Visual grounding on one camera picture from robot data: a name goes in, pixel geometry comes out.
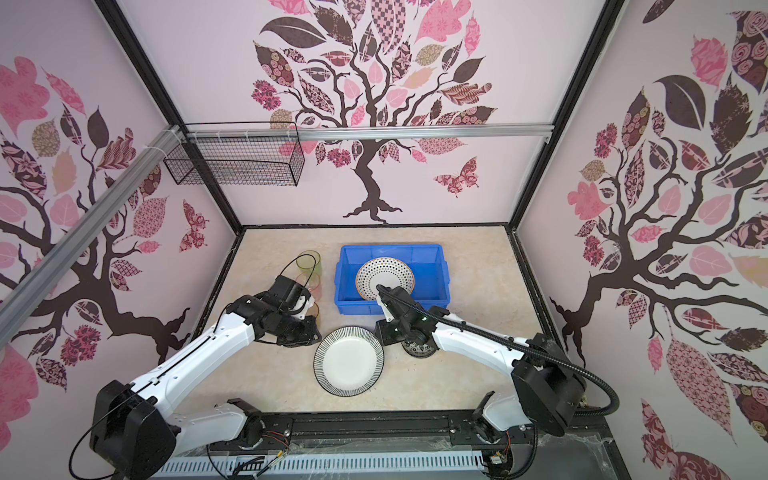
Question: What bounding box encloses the polka dot yellow-rimmed plate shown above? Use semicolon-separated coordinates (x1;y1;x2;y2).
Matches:
355;257;415;301

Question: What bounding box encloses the black striped white plate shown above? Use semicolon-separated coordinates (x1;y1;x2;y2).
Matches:
313;326;385;397

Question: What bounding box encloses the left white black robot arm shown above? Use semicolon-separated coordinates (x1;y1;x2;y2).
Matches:
89;275;322;479

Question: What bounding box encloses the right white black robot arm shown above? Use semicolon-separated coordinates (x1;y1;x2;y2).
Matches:
376;285;586;443

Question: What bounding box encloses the blue plastic bin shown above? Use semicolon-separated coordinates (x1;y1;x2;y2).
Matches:
334;244;451;317

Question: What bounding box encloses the dark floral patterned bowl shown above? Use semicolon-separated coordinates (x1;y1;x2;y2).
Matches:
401;340;439;359

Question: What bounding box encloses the yellow translucent plastic cup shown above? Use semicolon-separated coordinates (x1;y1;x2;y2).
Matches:
305;302;320;325

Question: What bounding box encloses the pink translucent plastic cup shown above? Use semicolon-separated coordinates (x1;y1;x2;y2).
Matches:
296;272;323;302

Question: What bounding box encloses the green translucent plastic cup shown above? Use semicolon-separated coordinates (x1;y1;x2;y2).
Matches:
295;250;322;277

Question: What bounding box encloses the aluminium back crossbar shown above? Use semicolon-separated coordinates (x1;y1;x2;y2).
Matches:
186;123;554;142

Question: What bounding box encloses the aluminium crossbar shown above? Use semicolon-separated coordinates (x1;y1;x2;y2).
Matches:
1;125;184;345
186;123;554;142

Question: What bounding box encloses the aluminium left crossbar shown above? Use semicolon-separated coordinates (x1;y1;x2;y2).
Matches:
1;125;184;345

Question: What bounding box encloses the black wire mesh basket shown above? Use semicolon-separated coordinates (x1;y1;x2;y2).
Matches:
164;120;305;187

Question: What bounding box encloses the white slotted cable duct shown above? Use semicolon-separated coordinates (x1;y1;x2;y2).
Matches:
153;451;486;479

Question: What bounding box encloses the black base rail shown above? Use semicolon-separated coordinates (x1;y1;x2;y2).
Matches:
167;410;630;479

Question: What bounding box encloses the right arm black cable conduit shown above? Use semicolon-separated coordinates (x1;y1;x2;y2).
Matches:
374;284;620;416

